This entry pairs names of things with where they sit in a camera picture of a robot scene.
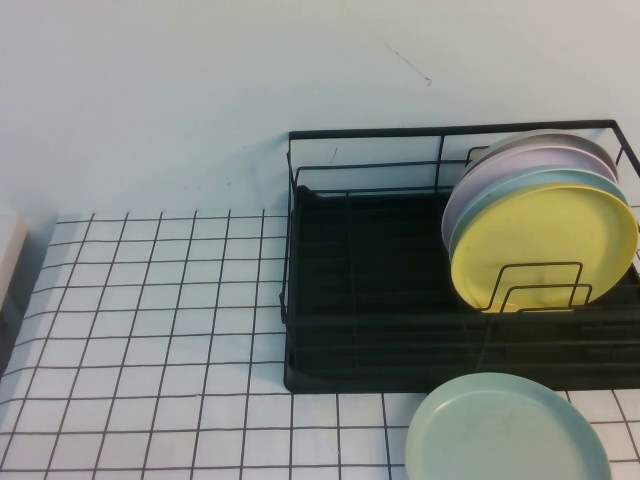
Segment yellow plate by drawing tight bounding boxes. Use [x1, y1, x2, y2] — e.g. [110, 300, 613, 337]
[449, 182, 640, 315]

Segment lilac plate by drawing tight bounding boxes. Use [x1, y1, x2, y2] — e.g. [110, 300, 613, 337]
[441, 147, 617, 237]

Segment pale green plate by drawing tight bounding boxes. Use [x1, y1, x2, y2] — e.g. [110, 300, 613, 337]
[404, 371, 612, 480]
[448, 168, 630, 262]

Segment grey plate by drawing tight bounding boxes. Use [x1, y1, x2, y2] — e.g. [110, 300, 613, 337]
[467, 128, 620, 184]

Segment white black-grid tablecloth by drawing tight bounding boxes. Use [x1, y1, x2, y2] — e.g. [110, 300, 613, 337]
[0, 209, 640, 480]

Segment white side board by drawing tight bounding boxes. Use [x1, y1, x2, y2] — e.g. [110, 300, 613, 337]
[0, 215, 33, 314]

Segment black wire dish rack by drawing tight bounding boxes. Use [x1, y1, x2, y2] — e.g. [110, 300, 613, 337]
[279, 118, 640, 324]

